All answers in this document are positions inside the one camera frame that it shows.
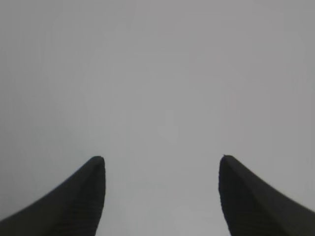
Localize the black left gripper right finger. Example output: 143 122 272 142
218 155 315 236

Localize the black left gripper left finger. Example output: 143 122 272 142
0 156 106 236

